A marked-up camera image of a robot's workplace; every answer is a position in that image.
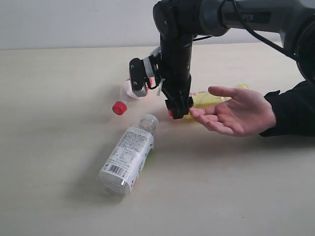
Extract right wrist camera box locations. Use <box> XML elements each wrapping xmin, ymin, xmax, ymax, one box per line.
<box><xmin>129</xmin><ymin>55</ymin><xmax>161</xmax><ymax>97</ymax></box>

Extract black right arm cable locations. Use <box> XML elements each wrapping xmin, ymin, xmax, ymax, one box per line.
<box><xmin>191</xmin><ymin>0</ymin><xmax>300</xmax><ymax>61</ymax></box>

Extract clear cola bottle red label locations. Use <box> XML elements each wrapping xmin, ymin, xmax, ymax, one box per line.
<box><xmin>112</xmin><ymin>48</ymin><xmax>163</xmax><ymax>116</ymax></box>

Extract yellow drink bottle red cap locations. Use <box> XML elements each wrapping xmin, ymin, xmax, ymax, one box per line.
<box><xmin>168</xmin><ymin>84</ymin><xmax>251</xmax><ymax>120</ymax></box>

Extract black sleeved forearm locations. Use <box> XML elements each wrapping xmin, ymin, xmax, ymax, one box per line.
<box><xmin>260</xmin><ymin>81</ymin><xmax>315</xmax><ymax>137</ymax></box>

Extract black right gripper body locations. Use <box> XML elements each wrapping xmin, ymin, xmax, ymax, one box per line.
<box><xmin>160</xmin><ymin>34</ymin><xmax>193</xmax><ymax>108</ymax></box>

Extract person's open hand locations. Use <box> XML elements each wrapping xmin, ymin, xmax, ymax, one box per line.
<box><xmin>189</xmin><ymin>86</ymin><xmax>276</xmax><ymax>137</ymax></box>

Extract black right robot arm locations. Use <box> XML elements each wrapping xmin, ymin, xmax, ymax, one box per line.
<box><xmin>153</xmin><ymin>0</ymin><xmax>315</xmax><ymax>119</ymax></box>

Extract clear bottle white barcode label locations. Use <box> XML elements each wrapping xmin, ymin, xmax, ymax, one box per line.
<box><xmin>98</xmin><ymin>114</ymin><xmax>159</xmax><ymax>196</ymax></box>

